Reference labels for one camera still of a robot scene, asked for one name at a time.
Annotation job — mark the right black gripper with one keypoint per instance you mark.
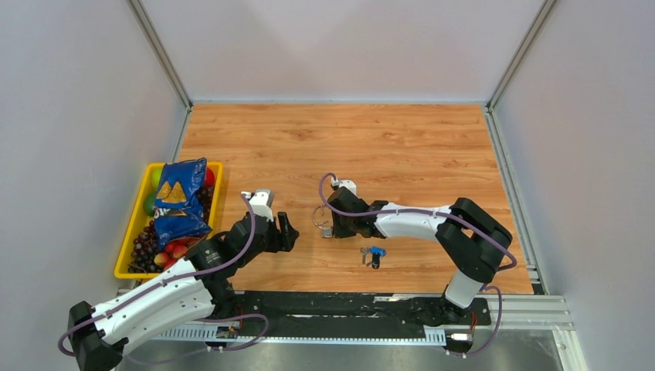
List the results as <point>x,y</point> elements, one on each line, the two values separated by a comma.
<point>338,232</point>

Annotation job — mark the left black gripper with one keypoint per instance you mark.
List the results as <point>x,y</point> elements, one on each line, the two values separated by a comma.
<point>284,240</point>

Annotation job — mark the silver wire keyring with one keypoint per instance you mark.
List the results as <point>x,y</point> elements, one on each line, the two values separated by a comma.
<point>319,220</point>

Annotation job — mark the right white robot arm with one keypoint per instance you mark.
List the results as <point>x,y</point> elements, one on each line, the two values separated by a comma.
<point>476,243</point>

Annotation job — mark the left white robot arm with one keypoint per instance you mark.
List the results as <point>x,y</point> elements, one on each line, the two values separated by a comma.
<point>195,287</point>

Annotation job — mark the blue capped key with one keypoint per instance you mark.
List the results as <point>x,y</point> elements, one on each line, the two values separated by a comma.
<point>367,252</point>

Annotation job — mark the red apple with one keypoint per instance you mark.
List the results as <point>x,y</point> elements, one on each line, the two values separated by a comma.
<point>210,178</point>

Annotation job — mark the blue chips bag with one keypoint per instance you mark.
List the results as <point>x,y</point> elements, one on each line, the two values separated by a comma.
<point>178,212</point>

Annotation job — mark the red peach fruits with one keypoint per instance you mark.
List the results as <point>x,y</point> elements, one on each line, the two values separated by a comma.
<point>173,252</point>

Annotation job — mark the green apple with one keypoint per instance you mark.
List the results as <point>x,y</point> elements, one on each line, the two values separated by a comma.
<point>148,204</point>

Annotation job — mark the lime green fruit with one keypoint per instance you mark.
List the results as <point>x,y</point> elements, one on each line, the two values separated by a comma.
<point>155,177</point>

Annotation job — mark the purple grape bunch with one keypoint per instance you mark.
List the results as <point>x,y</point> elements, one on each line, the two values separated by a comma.
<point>145,246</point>

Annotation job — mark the yellow plastic tray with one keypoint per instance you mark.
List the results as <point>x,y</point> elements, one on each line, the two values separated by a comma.
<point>140,219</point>

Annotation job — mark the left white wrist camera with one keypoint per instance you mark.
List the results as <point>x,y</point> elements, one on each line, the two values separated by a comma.
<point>260,202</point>

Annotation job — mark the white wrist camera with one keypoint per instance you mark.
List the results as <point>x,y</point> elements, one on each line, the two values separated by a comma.
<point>348,184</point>
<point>260,202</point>

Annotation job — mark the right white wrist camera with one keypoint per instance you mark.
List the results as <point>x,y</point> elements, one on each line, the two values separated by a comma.
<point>348,184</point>

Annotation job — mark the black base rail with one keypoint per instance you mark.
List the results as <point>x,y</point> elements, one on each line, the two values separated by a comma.
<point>347,315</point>

